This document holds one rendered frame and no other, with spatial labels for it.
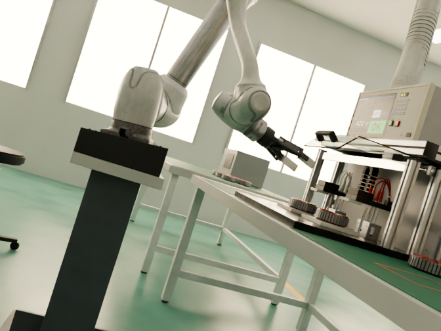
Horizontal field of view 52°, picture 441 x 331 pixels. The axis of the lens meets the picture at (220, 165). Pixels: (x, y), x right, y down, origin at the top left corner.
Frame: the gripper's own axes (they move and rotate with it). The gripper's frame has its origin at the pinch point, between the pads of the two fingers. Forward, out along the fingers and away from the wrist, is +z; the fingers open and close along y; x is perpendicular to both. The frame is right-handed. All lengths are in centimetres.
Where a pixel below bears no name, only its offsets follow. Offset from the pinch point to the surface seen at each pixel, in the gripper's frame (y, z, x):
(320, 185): -5.4, 12.9, 0.2
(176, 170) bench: -140, -19, -2
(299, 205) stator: -3.0, 8.6, -12.5
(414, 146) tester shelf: 38.6, 13.2, 12.6
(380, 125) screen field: 14.4, 12.5, 25.6
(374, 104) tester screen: 7.1, 9.4, 35.5
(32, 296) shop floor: -81, -49, -102
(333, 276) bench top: 67, -8, -42
